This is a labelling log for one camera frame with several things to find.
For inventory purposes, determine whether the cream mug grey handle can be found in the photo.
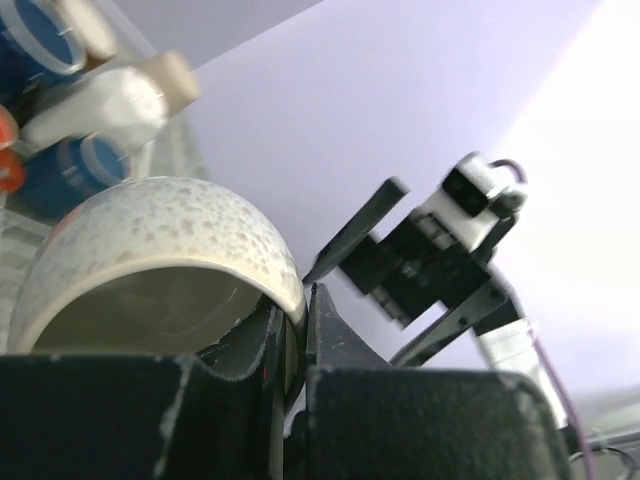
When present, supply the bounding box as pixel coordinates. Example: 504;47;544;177
6;177;306;406

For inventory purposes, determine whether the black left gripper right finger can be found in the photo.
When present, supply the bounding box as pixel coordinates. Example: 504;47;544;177
289;284;571;479

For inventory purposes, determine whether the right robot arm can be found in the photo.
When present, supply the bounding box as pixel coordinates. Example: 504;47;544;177
304;178;568;428

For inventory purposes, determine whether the blue enamel mug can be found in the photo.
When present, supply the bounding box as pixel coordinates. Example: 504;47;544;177
1;1;86;102

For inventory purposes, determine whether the dark navy glazed mug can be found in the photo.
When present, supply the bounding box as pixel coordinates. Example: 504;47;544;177
18;133;130;220

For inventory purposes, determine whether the tall beige tumbler cup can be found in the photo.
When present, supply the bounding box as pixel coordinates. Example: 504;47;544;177
135;50;201;117

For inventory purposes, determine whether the brown and cream cup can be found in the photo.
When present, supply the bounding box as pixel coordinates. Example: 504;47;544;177
54;0;118;64

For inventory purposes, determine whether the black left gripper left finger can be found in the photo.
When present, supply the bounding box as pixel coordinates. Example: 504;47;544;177
1;303;285;479

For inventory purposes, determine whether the white wire dish rack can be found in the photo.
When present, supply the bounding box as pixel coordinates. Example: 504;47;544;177
1;110;209;351

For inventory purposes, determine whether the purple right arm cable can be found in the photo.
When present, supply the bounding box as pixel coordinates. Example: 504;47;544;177
492;158;599;480

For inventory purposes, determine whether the white faceted mug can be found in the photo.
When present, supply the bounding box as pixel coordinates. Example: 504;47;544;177
22;67;169;151

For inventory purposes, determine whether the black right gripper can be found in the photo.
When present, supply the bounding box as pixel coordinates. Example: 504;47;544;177
303;177;520;367

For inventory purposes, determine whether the orange ceramic mug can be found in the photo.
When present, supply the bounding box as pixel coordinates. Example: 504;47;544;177
0;105;25;193

